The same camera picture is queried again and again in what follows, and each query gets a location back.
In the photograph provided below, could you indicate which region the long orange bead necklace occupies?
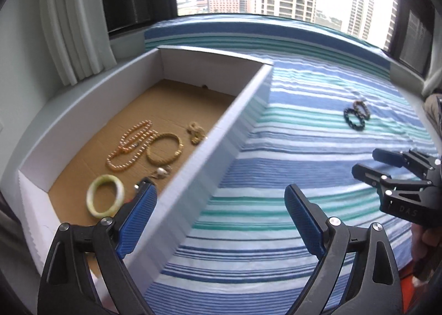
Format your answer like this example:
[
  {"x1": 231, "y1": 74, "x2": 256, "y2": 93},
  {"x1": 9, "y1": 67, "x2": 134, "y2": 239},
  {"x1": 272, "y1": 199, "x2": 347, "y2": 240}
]
[{"x1": 105, "y1": 120, "x2": 155, "y2": 173}]

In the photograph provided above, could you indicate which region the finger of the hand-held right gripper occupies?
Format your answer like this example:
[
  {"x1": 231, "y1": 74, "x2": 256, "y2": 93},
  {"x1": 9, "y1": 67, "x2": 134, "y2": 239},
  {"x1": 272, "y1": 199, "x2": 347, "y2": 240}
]
[
  {"x1": 372, "y1": 148, "x2": 438, "y2": 181},
  {"x1": 351, "y1": 162, "x2": 429, "y2": 195}
]

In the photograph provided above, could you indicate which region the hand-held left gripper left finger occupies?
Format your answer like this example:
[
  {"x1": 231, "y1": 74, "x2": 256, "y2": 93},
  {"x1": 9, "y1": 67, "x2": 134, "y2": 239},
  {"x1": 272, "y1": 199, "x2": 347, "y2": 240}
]
[{"x1": 37, "y1": 178, "x2": 158, "y2": 315}]

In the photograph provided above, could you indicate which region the brown bead bracelet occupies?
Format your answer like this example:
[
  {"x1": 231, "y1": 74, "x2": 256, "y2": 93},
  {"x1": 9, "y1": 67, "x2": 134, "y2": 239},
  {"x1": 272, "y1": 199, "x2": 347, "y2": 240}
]
[{"x1": 352, "y1": 100, "x2": 371, "y2": 121}]

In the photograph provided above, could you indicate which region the blue green striped bed sheet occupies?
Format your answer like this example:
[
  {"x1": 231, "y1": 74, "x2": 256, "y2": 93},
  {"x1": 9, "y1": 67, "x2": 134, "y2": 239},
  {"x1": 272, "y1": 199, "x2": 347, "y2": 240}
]
[{"x1": 143, "y1": 14, "x2": 442, "y2": 315}]

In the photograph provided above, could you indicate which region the low red brick building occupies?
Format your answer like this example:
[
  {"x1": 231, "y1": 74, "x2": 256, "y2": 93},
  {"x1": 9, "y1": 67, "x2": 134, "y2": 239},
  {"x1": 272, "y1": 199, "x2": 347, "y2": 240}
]
[{"x1": 196, "y1": 0, "x2": 253, "y2": 14}]

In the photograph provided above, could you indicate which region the person's brown clothing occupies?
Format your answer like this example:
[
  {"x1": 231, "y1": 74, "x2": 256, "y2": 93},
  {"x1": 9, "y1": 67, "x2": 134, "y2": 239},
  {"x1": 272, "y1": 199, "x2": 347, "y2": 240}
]
[{"x1": 424, "y1": 93, "x2": 442, "y2": 129}]

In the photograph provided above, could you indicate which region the slim beige tower building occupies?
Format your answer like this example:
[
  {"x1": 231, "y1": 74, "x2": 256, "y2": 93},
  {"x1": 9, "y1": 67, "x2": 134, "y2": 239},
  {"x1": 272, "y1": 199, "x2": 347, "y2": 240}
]
[{"x1": 346, "y1": 0, "x2": 376, "y2": 40}]

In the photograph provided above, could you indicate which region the white cardboard box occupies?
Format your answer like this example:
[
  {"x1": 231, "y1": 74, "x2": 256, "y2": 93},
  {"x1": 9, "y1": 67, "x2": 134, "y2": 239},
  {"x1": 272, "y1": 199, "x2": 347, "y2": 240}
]
[{"x1": 17, "y1": 45, "x2": 274, "y2": 293}]

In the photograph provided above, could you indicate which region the black bead bracelet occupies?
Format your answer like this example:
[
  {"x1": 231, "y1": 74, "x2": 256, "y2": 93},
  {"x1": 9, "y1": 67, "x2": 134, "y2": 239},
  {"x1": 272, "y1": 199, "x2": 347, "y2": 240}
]
[{"x1": 343, "y1": 107, "x2": 367, "y2": 132}]

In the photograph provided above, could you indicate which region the white pleated curtain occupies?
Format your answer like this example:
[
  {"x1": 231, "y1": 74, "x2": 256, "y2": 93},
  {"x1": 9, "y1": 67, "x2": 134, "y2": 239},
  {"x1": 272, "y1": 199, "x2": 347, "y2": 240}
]
[{"x1": 38, "y1": 0, "x2": 120, "y2": 86}]

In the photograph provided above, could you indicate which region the silver drop earring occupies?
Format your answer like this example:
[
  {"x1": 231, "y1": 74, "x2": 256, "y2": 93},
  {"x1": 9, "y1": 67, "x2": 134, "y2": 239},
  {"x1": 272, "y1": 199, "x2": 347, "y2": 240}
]
[{"x1": 148, "y1": 165, "x2": 172, "y2": 181}]

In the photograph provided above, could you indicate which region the gold pendant charm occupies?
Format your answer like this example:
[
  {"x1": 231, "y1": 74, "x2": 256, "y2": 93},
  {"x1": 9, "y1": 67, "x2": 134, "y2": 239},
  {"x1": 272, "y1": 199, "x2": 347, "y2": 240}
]
[{"x1": 186, "y1": 121, "x2": 208, "y2": 146}]

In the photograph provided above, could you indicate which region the person's right hand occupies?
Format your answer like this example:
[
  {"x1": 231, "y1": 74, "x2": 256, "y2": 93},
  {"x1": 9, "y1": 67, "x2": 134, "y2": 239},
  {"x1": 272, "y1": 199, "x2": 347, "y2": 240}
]
[{"x1": 411, "y1": 224, "x2": 442, "y2": 280}]

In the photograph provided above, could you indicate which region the pale green jade bangle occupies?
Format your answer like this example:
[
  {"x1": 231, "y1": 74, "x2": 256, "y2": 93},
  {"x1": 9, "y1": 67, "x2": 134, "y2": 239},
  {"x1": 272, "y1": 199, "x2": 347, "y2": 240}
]
[{"x1": 86, "y1": 173, "x2": 126, "y2": 217}]

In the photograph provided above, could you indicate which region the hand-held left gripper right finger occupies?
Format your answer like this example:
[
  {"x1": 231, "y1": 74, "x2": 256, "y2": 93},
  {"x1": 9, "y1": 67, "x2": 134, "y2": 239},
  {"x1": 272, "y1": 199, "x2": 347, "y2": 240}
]
[{"x1": 284, "y1": 184, "x2": 404, "y2": 315}]

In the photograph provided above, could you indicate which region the gold bead bracelet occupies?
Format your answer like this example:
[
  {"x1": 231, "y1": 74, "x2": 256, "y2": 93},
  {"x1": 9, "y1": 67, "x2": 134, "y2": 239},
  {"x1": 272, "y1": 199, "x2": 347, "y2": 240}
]
[{"x1": 146, "y1": 132, "x2": 183, "y2": 165}]

